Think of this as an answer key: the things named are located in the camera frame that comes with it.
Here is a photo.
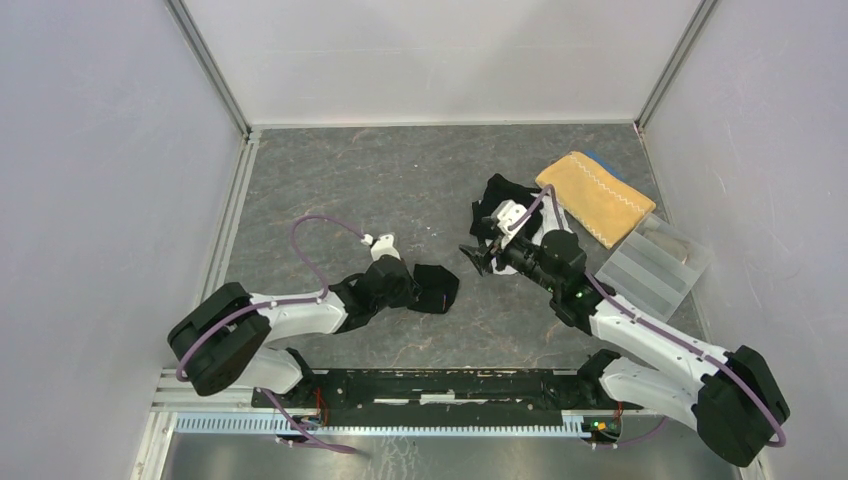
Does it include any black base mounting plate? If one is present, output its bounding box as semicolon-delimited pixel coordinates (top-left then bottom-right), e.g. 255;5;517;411
278;368;638;427

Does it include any white underwear black waistband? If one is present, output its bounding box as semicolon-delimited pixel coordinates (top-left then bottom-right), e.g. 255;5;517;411
491;194;574;275

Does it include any purple cable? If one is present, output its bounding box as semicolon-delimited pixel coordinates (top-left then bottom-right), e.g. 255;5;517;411
510;184;788;449
174;214;370;456

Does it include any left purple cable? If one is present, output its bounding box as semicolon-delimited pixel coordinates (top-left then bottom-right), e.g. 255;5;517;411
174;214;370;456

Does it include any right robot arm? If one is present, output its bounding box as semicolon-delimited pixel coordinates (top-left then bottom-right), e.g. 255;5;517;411
459;230;790;467

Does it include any folded yellow towel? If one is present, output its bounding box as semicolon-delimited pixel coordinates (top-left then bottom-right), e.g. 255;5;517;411
536;151;656;249

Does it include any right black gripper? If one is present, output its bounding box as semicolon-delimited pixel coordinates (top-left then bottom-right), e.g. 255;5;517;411
459;229;560;294

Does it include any blue cloth under towel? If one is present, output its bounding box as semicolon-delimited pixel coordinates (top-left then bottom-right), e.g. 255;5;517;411
585;150;623;180

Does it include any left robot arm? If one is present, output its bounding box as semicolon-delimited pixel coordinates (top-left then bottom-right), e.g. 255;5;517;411
167;255;423;408

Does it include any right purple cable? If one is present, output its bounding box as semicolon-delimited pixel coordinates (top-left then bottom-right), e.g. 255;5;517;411
510;184;788;449

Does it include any black underwear beige waistband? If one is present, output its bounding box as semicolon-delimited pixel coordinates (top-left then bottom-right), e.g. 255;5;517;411
408;264;460;314

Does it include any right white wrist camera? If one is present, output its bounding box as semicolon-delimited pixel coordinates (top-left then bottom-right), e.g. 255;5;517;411
491;200;532;240

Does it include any aluminium frame rail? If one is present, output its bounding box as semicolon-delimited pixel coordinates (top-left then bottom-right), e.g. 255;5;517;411
152;369;753;439

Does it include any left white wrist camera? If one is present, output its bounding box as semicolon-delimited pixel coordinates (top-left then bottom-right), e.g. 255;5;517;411
360;233;401;262

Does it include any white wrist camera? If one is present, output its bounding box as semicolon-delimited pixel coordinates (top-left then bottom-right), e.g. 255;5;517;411
491;200;532;240
360;233;401;262

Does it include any clear plastic organizer box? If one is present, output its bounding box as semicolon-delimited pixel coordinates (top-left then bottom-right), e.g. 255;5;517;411
596;214;714;322

